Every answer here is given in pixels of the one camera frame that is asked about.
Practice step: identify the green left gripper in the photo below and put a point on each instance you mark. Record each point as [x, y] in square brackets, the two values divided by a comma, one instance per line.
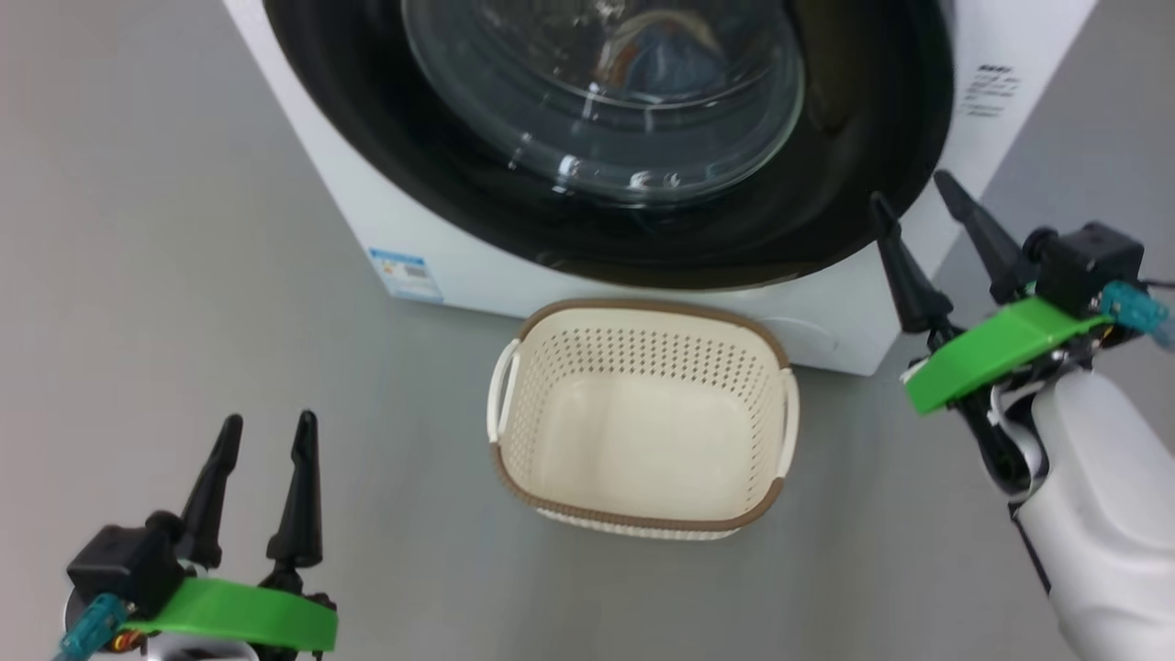
[239, 615]

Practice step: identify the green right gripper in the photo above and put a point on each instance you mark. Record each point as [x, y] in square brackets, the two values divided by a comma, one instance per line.
[1001, 344]

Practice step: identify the black glass washer door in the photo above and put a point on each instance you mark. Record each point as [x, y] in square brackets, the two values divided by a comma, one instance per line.
[872, 138]

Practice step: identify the blue garment with cream lining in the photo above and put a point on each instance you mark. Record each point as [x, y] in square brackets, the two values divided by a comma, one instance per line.
[675, 60]

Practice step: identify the white front-load washing machine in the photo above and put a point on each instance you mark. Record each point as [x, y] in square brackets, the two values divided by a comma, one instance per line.
[367, 193]

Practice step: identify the round white filter cover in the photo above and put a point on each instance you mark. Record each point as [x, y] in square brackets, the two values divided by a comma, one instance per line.
[812, 335]

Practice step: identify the blue energy label sticker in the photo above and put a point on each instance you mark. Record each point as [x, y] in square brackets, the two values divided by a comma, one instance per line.
[408, 275]

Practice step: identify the cream perforated laundry basket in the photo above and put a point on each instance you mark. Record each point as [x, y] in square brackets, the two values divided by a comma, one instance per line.
[643, 441]

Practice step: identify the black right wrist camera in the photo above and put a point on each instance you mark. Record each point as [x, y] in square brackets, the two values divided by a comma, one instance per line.
[1092, 266]

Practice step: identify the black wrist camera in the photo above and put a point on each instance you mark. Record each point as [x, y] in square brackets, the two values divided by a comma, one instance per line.
[1092, 266]
[124, 565]

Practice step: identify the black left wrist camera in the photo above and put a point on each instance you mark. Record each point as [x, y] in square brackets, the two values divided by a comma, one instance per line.
[124, 565]

